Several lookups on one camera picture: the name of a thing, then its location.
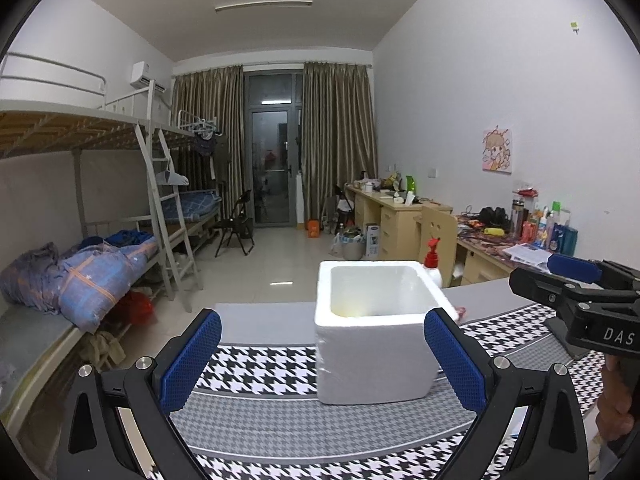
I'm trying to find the person right hand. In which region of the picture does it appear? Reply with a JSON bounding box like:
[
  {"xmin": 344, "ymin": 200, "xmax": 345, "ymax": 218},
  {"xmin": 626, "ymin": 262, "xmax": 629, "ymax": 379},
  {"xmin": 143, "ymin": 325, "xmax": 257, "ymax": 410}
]
[{"xmin": 596, "ymin": 354, "xmax": 636, "ymax": 442}]

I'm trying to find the dark grey pouch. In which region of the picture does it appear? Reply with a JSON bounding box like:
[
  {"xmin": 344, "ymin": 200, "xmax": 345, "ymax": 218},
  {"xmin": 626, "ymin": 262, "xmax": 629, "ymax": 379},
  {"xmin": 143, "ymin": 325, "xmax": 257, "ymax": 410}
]
[{"xmin": 544, "ymin": 316, "xmax": 601, "ymax": 361}]

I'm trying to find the red plastic bag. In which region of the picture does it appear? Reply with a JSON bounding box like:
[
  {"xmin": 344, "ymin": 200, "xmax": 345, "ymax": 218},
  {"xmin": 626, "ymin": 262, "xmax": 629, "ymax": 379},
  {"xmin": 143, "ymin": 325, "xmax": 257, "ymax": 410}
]
[{"xmin": 105, "ymin": 290, "xmax": 154, "ymax": 326}]

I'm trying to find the houndstooth table mat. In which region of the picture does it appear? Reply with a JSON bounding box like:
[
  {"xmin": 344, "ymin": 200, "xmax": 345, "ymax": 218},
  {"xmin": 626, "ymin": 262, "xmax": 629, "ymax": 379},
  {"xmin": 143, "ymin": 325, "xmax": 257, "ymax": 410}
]
[{"xmin": 114, "ymin": 301, "xmax": 616, "ymax": 480}]

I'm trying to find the white styrofoam box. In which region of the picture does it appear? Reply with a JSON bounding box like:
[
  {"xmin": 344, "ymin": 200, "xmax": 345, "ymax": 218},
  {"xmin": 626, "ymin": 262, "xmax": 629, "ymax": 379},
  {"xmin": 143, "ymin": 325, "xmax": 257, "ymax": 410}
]
[{"xmin": 314, "ymin": 261, "xmax": 458, "ymax": 405}]

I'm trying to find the white pump bottle red top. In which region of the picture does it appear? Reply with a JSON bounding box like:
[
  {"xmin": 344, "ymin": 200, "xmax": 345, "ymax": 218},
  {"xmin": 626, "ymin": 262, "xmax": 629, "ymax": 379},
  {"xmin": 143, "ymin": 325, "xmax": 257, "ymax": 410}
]
[{"xmin": 423, "ymin": 237, "xmax": 442, "ymax": 288}]

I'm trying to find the wooden desk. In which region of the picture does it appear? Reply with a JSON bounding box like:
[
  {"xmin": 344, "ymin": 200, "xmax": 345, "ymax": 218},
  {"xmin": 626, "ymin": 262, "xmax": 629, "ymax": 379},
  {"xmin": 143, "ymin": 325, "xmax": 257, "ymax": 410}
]
[{"xmin": 346, "ymin": 185, "xmax": 549, "ymax": 287}]

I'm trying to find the blue plaid quilt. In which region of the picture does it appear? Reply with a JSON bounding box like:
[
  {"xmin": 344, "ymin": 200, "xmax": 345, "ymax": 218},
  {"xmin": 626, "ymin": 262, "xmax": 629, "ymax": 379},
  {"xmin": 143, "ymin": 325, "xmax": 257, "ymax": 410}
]
[{"xmin": 1, "ymin": 230, "xmax": 158, "ymax": 334}]

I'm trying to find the wooden smiley chair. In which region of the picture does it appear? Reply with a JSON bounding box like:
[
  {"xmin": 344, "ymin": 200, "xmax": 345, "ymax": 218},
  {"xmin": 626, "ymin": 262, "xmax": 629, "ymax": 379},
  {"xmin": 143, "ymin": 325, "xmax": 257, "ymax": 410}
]
[{"xmin": 416, "ymin": 203, "xmax": 458, "ymax": 266}]

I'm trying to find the black folding chair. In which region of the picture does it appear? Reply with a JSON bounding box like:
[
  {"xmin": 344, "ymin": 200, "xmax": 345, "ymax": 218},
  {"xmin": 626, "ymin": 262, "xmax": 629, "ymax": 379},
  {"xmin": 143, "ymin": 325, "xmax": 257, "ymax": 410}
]
[{"xmin": 215, "ymin": 190, "xmax": 255, "ymax": 257}]

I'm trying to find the grey metal bucket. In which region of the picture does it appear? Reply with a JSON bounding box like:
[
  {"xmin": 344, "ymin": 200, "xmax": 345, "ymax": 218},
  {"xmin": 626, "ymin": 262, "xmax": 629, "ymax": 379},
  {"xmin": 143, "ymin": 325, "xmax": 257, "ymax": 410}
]
[{"xmin": 340, "ymin": 226, "xmax": 366, "ymax": 261}]

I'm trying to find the orange stool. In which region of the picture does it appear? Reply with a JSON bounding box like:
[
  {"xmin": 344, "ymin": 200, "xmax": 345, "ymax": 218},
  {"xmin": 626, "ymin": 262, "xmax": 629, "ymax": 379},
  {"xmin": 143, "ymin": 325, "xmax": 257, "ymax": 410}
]
[{"xmin": 307, "ymin": 219, "xmax": 321, "ymax": 238}]

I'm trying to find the olive curtain left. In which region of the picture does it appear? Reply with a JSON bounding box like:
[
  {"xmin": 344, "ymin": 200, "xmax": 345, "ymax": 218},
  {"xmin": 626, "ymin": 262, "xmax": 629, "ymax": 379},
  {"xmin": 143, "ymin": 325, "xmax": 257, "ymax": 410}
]
[{"xmin": 172, "ymin": 65, "xmax": 245, "ymax": 217}]

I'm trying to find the olive curtain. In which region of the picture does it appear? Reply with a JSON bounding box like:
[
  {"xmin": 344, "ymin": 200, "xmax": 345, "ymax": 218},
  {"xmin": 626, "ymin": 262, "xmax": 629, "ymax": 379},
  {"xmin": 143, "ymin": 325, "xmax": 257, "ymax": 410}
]
[
  {"xmin": 172, "ymin": 65, "xmax": 245, "ymax": 217},
  {"xmin": 302, "ymin": 62, "xmax": 378, "ymax": 220}
]

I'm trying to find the olive curtain right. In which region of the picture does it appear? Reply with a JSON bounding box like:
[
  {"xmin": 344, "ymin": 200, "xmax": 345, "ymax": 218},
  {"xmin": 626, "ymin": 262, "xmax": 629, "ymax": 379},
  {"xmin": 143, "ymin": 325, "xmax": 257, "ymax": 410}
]
[{"xmin": 302, "ymin": 62, "xmax": 378, "ymax": 220}]

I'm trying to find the glass balcony door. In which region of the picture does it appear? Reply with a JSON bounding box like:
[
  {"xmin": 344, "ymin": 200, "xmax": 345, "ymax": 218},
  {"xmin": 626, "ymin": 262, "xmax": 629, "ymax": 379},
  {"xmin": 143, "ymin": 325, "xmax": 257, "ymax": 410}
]
[{"xmin": 244, "ymin": 70, "xmax": 303, "ymax": 228}]

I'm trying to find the white metal bunk bed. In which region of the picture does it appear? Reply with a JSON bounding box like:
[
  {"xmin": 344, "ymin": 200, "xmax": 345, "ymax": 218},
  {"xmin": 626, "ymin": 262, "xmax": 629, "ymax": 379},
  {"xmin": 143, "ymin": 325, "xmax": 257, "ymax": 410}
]
[{"xmin": 0, "ymin": 52, "xmax": 224, "ymax": 441}]

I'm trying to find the white air conditioner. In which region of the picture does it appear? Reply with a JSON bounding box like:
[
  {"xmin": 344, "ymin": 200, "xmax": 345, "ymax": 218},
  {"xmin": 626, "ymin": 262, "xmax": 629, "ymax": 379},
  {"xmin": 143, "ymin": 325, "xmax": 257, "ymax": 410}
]
[{"xmin": 129, "ymin": 61, "xmax": 167, "ymax": 93}]

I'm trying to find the ceiling tube light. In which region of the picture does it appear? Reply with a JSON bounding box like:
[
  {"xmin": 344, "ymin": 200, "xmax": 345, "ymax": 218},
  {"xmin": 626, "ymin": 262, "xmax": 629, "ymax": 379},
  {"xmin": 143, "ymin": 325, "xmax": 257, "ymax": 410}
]
[{"xmin": 215, "ymin": 0, "xmax": 314, "ymax": 13}]

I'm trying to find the anime girl wall poster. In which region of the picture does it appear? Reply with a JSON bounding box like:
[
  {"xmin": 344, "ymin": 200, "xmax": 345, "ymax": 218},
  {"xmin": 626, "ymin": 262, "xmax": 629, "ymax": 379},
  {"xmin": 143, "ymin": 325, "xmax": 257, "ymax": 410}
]
[{"xmin": 482, "ymin": 127, "xmax": 512, "ymax": 174}]

